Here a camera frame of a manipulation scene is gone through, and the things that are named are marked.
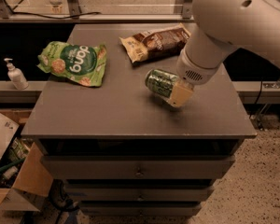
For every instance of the white pump bottle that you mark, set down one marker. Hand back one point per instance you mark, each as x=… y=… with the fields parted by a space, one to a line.
x=16 y=75

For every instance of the green dang snack bag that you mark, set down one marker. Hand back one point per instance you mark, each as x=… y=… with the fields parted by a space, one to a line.
x=82 y=64

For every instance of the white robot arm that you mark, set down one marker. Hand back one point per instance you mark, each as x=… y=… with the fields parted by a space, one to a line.
x=220 y=28

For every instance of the grey drawer cabinet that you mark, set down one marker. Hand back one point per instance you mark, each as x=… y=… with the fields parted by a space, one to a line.
x=120 y=150

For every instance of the green soda can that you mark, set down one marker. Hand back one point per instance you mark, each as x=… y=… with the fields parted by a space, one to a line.
x=161 y=82

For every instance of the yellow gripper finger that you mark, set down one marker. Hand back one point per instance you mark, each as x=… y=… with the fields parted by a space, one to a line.
x=180 y=94

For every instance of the grey metal railing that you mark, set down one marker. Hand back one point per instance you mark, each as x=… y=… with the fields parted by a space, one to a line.
x=94 y=11

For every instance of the open cardboard box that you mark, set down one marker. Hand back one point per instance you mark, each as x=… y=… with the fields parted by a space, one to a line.
x=24 y=182

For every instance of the brown chip bag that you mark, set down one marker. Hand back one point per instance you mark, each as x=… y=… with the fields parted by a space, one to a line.
x=156 y=43

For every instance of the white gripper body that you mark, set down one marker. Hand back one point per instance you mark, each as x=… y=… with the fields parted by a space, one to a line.
x=192 y=71

